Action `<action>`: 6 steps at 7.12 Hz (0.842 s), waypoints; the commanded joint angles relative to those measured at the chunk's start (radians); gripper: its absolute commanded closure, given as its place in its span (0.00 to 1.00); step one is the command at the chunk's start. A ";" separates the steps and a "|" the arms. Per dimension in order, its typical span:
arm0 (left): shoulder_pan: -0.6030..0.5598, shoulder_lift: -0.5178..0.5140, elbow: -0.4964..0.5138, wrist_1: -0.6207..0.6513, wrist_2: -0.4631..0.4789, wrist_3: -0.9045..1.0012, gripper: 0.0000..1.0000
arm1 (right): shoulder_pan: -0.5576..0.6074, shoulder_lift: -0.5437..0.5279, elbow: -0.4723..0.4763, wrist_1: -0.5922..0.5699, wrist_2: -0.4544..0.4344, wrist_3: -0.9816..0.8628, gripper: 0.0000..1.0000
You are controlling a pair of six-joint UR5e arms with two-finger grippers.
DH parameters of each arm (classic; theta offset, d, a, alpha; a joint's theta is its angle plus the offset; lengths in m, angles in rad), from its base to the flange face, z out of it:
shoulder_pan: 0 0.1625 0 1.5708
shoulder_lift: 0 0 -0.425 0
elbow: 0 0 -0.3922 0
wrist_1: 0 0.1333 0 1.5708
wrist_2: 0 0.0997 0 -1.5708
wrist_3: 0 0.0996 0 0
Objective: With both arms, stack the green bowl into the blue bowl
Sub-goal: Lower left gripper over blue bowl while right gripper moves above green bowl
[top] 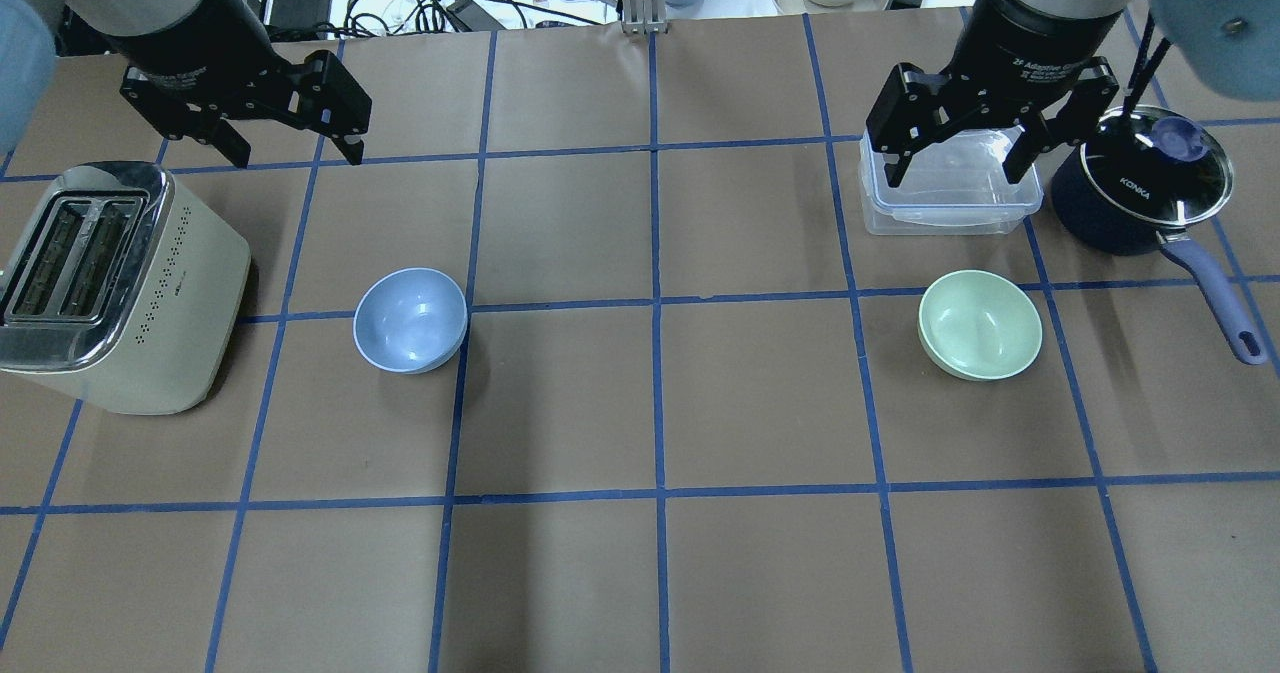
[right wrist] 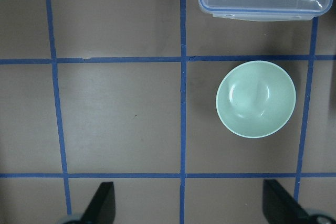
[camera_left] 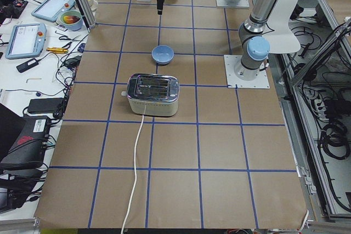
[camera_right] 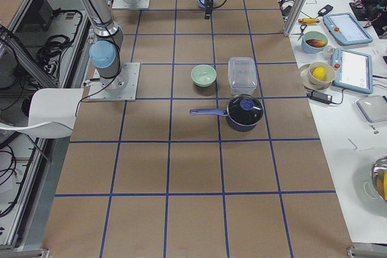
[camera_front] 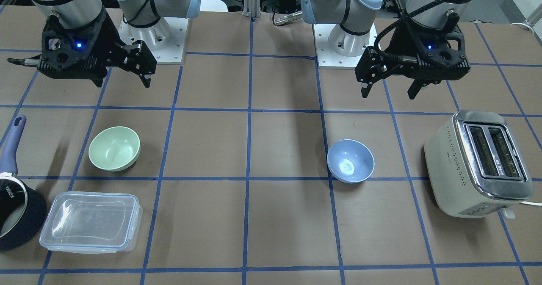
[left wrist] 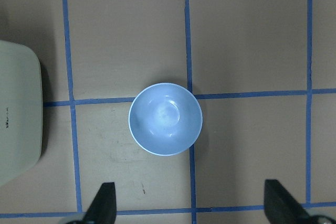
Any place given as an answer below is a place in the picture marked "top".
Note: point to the blue pot with glass lid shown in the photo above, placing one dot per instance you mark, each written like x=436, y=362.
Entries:
x=1137, y=184

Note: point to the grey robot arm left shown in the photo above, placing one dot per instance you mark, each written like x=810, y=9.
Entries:
x=29, y=53

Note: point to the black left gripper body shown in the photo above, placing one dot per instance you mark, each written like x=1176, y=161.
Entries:
x=185, y=31

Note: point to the green bowl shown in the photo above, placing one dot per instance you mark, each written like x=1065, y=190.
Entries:
x=978, y=326

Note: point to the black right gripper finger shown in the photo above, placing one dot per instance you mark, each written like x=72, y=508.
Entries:
x=914, y=110
x=1078, y=117

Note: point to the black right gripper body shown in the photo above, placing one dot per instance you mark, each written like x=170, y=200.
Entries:
x=1022, y=41

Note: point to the black power adapter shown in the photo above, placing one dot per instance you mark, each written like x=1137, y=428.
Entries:
x=468, y=16

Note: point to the cream toaster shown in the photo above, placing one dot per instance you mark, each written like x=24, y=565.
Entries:
x=122, y=290

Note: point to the clear plastic container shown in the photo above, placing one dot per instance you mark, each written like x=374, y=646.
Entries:
x=953, y=188

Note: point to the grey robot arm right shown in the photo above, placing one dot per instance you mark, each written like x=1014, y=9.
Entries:
x=1231, y=45

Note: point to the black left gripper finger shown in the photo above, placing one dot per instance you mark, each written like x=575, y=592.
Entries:
x=330, y=102
x=174, y=118

